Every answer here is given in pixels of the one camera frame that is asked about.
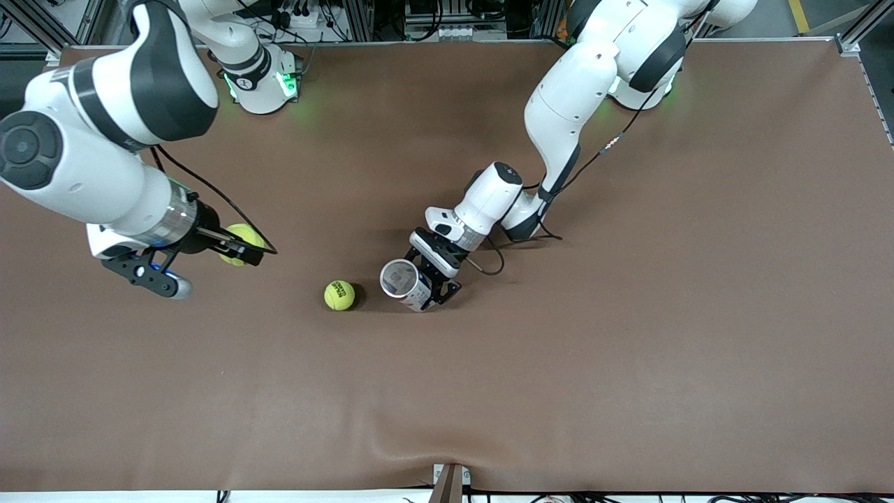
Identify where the yellow tennis ball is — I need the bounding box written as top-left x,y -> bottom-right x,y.
324,280 -> 356,312
219,223 -> 268,267

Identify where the white blue tennis ball can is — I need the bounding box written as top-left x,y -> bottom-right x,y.
379,258 -> 437,313

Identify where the brown table mat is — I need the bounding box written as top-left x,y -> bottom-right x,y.
0,38 -> 894,493

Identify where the long white power strip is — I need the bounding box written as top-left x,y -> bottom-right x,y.
434,25 -> 509,43

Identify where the white power strip with plugs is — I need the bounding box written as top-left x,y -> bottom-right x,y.
276,6 -> 329,30

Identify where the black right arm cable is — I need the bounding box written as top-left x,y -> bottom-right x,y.
147,143 -> 279,256

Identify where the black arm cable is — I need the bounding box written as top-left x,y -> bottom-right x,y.
464,0 -> 720,277
147,143 -> 279,256

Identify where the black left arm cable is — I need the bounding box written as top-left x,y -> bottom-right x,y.
464,0 -> 720,277

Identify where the aluminium rack post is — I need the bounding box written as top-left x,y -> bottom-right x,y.
342,0 -> 376,43

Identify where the aluminium frame profile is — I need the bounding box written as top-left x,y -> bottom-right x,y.
835,0 -> 894,58
0,0 -> 67,67

